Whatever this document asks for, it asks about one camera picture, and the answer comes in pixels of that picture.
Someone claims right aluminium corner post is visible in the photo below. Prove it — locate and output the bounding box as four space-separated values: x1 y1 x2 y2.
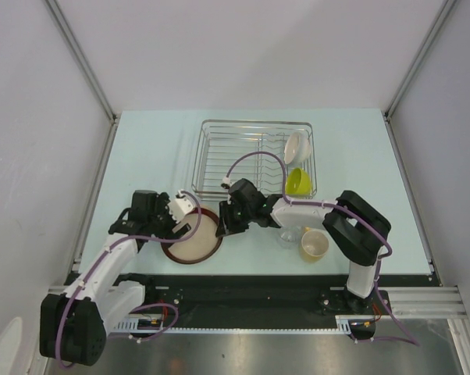
383 0 460 122

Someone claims yellow mug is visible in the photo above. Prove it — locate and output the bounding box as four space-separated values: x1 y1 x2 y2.
299 227 329 263

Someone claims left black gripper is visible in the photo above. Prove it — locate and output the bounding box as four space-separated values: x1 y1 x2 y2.
148 193 190 248

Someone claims metal wire dish rack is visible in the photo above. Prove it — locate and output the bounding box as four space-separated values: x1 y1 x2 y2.
191 119 314 202

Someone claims purple cable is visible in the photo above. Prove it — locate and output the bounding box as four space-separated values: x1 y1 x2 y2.
225 151 419 347
57 190 203 369

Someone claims aluminium corner post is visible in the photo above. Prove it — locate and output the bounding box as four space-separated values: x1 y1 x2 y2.
383 0 460 122
43 0 117 124

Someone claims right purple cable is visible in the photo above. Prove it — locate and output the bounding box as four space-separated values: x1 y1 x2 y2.
225 151 419 347

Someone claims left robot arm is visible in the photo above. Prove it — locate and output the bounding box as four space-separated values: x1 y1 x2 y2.
39 190 201 370

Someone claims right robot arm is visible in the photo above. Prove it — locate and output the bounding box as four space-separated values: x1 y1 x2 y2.
215 179 393 314

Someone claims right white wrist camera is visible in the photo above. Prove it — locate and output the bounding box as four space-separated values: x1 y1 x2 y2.
221 176 233 205

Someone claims clear plastic cup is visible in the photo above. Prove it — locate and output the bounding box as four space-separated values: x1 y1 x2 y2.
278 227 301 248

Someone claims left aluminium corner post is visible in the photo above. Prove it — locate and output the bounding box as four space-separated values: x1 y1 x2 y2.
43 0 117 124

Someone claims red rimmed plate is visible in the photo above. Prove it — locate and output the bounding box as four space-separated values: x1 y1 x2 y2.
161 206 223 265

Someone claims white ceramic bowl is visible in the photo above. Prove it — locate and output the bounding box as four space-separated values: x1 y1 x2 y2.
284 132 312 165

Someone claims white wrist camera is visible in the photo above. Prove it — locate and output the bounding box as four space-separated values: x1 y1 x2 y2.
221 176 233 205
167 191 195 223

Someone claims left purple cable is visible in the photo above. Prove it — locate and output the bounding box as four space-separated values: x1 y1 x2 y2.
57 190 203 369

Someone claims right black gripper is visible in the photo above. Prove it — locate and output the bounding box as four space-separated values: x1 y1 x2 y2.
215 200 254 238

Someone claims white slotted cable duct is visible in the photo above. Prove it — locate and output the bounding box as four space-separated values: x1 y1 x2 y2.
110 315 376 341

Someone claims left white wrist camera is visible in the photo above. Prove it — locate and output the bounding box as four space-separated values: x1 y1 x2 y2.
167 191 195 223

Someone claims yellow-green bowl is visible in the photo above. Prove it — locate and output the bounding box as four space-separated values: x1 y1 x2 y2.
285 168 312 195

